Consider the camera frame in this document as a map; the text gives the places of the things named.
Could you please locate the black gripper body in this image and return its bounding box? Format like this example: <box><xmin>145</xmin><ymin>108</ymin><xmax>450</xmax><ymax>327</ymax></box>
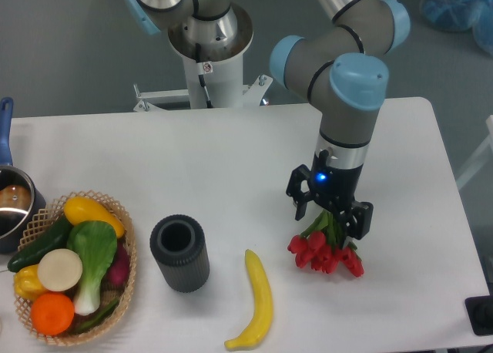
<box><xmin>304</xmin><ymin>149</ymin><xmax>363</xmax><ymax>216</ymax></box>

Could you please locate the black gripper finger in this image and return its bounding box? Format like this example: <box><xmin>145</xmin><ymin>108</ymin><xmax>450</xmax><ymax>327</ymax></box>
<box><xmin>286</xmin><ymin>165</ymin><xmax>313</xmax><ymax>220</ymax></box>
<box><xmin>343</xmin><ymin>200</ymin><xmax>374</xmax><ymax>240</ymax></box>

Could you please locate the red tulip bouquet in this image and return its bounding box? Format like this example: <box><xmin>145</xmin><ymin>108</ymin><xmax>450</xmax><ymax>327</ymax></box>
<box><xmin>287</xmin><ymin>210</ymin><xmax>364</xmax><ymax>277</ymax></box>

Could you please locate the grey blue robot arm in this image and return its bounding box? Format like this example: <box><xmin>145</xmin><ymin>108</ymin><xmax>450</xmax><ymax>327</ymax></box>
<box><xmin>125</xmin><ymin>0</ymin><xmax>411</xmax><ymax>239</ymax></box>

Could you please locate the yellow banana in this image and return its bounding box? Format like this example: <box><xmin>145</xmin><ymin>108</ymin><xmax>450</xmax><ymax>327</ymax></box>
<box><xmin>224</xmin><ymin>249</ymin><xmax>273</xmax><ymax>351</ymax></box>

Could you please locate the dark grey ribbed vase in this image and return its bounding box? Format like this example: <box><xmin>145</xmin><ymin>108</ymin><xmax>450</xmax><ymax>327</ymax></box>
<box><xmin>149</xmin><ymin>214</ymin><xmax>210</xmax><ymax>293</ymax></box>

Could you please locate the black device at edge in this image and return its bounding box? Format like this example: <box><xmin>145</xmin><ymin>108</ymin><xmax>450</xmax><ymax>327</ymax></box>
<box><xmin>464</xmin><ymin>295</ymin><xmax>492</xmax><ymax>336</ymax></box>

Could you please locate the purple red onion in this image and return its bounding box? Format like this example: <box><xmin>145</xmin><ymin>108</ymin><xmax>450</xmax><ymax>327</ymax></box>
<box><xmin>106</xmin><ymin>242</ymin><xmax>130</xmax><ymax>287</ymax></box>

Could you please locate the green bok choy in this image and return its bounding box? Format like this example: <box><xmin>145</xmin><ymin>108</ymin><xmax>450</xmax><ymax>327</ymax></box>
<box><xmin>67</xmin><ymin>220</ymin><xmax>117</xmax><ymax>316</ymax></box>

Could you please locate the blue plastic bag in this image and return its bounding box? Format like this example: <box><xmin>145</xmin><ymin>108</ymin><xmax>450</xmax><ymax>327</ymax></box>
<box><xmin>420</xmin><ymin>0</ymin><xmax>492</xmax><ymax>55</ymax></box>

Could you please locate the yellow squash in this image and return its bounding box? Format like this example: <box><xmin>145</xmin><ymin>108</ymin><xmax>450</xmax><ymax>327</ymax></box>
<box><xmin>63</xmin><ymin>197</ymin><xmax>126</xmax><ymax>238</ymax></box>

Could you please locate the green chili pepper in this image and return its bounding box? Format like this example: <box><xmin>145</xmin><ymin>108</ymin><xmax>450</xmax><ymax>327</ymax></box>
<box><xmin>71</xmin><ymin>298</ymin><xmax>119</xmax><ymax>335</ymax></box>

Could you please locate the dark green cucumber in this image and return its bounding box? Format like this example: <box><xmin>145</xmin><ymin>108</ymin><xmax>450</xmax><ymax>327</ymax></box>
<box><xmin>7</xmin><ymin>215</ymin><xmax>73</xmax><ymax>273</ymax></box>

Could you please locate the woven wicker basket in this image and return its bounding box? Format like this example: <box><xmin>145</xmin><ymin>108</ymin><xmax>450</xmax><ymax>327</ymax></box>
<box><xmin>14</xmin><ymin>190</ymin><xmax>137</xmax><ymax>347</ymax></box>

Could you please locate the white round radish slice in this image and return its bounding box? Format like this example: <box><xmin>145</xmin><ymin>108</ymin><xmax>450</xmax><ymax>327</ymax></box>
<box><xmin>37</xmin><ymin>248</ymin><xmax>82</xmax><ymax>292</ymax></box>

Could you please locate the orange fruit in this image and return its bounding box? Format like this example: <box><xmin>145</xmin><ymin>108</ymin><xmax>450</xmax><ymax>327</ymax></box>
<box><xmin>30</xmin><ymin>293</ymin><xmax>75</xmax><ymax>335</ymax></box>

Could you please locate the yellow bell pepper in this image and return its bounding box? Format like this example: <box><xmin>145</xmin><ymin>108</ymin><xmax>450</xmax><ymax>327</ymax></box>
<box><xmin>14</xmin><ymin>264</ymin><xmax>48</xmax><ymax>301</ymax></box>

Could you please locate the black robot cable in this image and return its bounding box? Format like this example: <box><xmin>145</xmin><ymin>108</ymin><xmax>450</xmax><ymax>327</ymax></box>
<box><xmin>194</xmin><ymin>42</ymin><xmax>214</xmax><ymax>109</ymax></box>

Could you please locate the white frame at right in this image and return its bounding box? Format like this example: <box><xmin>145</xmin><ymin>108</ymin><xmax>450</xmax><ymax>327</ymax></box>
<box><xmin>455</xmin><ymin>115</ymin><xmax>492</xmax><ymax>190</ymax></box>

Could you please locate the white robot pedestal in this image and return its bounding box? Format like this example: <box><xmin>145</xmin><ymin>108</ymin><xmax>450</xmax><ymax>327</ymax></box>
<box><xmin>133</xmin><ymin>3</ymin><xmax>273</xmax><ymax>112</ymax></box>

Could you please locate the blue saucepan with handle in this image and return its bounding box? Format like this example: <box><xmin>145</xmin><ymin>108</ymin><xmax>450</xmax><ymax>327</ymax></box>
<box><xmin>1</xmin><ymin>97</ymin><xmax>46</xmax><ymax>254</ymax></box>

